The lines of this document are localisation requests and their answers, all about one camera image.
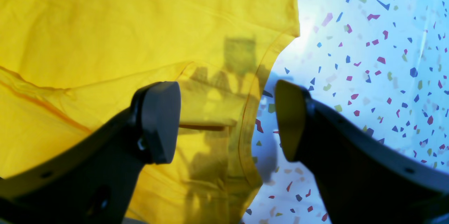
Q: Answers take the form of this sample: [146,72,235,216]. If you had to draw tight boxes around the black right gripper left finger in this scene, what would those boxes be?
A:
[1,81,181,224]

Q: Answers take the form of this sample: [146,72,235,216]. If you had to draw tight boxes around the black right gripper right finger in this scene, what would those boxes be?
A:
[274,80,449,224]

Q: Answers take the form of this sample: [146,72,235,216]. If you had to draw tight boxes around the yellow orange T-shirt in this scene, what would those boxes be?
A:
[0,0,300,224]

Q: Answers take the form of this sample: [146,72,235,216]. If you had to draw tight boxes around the white terrazzo pattern tablecloth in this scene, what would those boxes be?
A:
[241,0,449,224]

